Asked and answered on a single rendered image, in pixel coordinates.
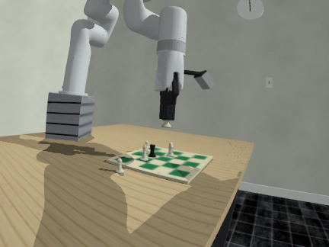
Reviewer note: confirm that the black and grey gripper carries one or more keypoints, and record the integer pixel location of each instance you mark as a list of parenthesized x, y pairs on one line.
[(169, 71)]

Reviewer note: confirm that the green and cream chessboard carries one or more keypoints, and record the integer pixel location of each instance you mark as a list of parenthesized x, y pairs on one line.
[(183, 167)]

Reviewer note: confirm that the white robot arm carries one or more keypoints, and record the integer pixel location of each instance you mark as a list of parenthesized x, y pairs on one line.
[(169, 28)]

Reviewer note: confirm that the black rook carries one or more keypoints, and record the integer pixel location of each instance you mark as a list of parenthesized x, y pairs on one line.
[(152, 151)]

